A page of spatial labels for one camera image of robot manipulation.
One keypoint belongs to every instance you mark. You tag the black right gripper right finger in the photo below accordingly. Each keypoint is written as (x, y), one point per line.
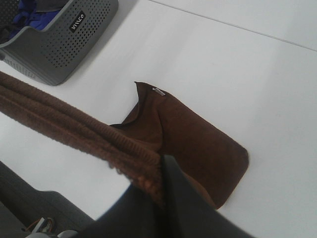
(273, 216)

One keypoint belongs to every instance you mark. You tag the blue cloth in basket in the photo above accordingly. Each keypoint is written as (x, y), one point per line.
(37, 13)

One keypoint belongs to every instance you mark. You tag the brown towel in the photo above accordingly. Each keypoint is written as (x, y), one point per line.
(158, 125)

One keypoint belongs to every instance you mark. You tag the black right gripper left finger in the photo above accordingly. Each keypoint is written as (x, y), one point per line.
(134, 215)

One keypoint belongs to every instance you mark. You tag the grey perforated plastic basket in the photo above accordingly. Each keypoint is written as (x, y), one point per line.
(51, 55)

